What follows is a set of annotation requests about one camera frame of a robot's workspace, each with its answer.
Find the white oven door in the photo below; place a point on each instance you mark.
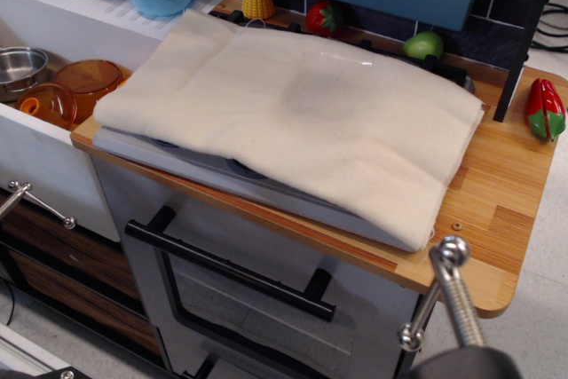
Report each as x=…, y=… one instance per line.
x=201, y=315

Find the metal clamp screw right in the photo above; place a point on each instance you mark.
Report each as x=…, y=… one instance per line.
x=447, y=258

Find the wooden drawer cabinet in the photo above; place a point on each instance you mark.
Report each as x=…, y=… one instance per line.
x=78, y=273

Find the black metal stand post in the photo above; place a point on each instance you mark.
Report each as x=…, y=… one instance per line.
x=516, y=70

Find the red toy strawberry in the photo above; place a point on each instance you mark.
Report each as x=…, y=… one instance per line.
x=324, y=18

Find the green toy apple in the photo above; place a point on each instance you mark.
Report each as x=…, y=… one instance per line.
x=424, y=44

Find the metal clamp screw left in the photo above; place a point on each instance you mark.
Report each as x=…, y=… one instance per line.
x=23, y=191

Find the cream cloth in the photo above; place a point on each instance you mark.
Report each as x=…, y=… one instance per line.
x=310, y=121

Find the steel pot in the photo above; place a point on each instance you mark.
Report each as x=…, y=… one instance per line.
x=22, y=68

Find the black oven door handle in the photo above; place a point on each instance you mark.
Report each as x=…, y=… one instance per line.
x=308, y=300

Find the yellow toy corn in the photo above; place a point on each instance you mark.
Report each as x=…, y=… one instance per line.
x=258, y=9

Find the metal clamp screw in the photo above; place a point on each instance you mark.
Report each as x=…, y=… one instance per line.
x=447, y=258
x=23, y=191

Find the grey toy stove top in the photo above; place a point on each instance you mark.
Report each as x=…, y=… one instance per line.
x=213, y=170

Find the orange transparent bowl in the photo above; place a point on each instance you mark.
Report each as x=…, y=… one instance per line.
x=89, y=80

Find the red toy pepper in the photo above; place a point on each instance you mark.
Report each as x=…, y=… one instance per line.
x=545, y=112

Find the orange transparent lid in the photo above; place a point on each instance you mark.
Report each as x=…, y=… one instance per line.
x=50, y=102

